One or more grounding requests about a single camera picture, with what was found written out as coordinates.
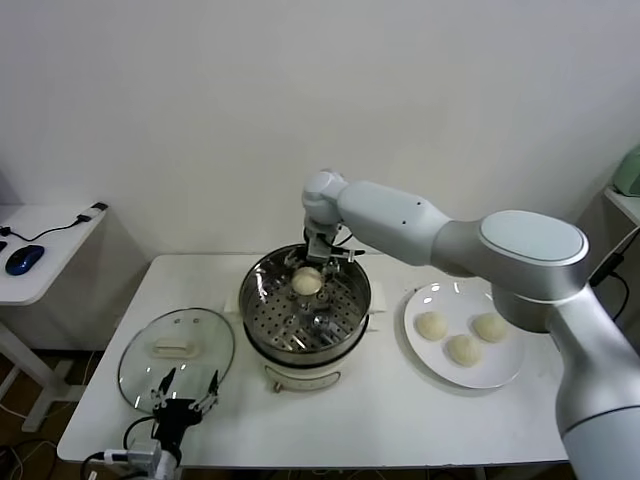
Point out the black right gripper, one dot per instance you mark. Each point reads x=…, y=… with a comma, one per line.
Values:
x=322, y=230

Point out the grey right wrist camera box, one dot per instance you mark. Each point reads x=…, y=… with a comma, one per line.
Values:
x=318, y=247

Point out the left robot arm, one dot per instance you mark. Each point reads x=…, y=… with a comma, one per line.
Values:
x=167, y=465

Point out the white side table with appliance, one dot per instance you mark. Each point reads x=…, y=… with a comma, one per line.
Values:
x=622, y=202

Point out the perforated steel steamer basket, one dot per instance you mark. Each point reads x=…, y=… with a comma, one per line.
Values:
x=252, y=285

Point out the white side table with mouse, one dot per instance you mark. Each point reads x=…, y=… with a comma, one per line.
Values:
x=55, y=260

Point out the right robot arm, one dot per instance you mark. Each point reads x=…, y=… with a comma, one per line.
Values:
x=400, y=220

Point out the cream electric cooker pot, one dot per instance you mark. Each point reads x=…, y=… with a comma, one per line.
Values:
x=300, y=375

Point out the white round plate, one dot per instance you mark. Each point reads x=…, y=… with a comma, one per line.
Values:
x=430, y=357

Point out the blue computer mouse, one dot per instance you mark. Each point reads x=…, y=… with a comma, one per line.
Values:
x=25, y=260

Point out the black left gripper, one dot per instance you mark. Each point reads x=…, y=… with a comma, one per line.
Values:
x=172, y=417

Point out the pale green appliance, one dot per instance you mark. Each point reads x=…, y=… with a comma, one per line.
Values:
x=629, y=172

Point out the white steamed baozi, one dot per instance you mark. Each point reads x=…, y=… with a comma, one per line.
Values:
x=433, y=326
x=306, y=280
x=491, y=327
x=464, y=350

